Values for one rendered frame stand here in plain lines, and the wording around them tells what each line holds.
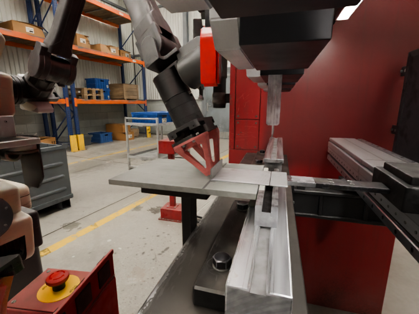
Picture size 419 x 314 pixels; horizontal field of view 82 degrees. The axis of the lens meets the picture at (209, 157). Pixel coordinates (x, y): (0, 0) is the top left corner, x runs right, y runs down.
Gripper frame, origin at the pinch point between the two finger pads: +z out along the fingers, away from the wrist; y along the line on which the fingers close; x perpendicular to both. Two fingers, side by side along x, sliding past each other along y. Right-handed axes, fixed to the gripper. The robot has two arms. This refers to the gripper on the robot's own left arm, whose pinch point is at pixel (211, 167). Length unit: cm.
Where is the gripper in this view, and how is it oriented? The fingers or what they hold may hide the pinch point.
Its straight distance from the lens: 46.6
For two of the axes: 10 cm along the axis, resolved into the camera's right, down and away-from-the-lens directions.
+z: 4.4, 9.0, 0.5
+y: 2.9, -1.9, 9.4
